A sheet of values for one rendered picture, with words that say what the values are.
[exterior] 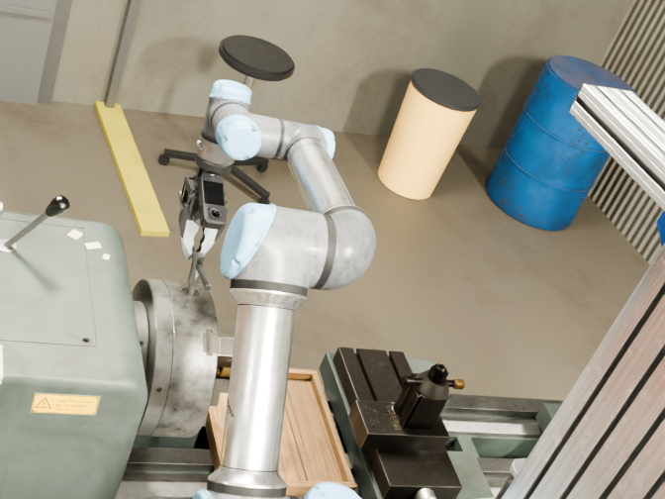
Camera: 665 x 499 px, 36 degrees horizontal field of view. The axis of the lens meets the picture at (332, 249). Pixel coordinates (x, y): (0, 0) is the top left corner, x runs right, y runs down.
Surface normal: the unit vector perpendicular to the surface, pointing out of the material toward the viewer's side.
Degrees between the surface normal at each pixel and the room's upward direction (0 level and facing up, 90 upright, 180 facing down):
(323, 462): 0
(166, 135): 0
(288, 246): 48
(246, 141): 79
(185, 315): 15
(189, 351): 42
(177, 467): 90
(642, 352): 90
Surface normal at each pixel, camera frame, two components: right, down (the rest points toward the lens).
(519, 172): -0.70, 0.18
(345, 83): 0.35, 0.63
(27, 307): 0.32, -0.78
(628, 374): -0.88, -0.04
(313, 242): 0.38, -0.18
